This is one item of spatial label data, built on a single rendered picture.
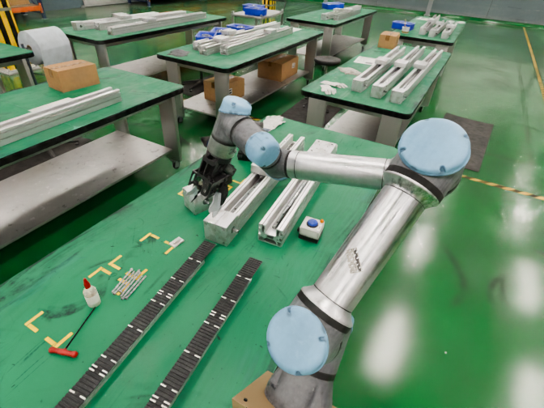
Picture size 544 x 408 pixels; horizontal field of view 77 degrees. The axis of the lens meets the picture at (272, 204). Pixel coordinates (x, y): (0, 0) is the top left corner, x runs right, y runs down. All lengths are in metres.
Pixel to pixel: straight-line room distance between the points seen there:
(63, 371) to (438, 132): 1.07
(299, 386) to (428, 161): 0.51
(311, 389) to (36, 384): 0.72
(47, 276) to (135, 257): 0.28
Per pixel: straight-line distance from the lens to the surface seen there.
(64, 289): 1.34
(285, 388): 0.80
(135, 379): 1.07
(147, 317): 1.13
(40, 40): 4.72
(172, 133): 3.15
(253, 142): 0.79
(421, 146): 0.66
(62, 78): 3.06
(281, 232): 1.28
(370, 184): 0.83
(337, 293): 0.64
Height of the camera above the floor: 1.70
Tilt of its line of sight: 37 degrees down
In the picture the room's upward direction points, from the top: 4 degrees clockwise
